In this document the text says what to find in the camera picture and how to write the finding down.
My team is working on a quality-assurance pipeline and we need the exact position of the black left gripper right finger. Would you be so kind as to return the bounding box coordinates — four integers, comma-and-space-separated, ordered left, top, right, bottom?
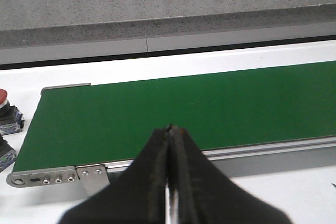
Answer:
167, 126, 291, 223

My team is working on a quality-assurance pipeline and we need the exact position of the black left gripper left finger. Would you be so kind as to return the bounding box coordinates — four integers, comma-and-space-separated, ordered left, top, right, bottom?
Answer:
60, 128, 169, 223

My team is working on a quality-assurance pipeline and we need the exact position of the metal conveyor end plate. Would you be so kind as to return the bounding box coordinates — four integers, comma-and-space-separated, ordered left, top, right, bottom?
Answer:
6, 166, 79, 188

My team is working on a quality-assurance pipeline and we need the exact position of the green conveyor belt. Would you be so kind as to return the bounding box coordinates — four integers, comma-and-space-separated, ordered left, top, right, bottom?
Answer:
13, 61, 335, 172

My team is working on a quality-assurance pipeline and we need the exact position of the red mushroom push button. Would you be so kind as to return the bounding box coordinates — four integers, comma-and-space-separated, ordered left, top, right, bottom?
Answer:
0, 89, 24, 136

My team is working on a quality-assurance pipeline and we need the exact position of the metal conveyor support bracket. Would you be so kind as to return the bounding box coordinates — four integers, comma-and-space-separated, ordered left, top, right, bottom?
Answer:
76, 165, 110, 196

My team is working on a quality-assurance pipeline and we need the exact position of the aluminium conveyor side rail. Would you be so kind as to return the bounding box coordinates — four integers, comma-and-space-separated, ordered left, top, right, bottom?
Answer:
104, 136, 336, 172

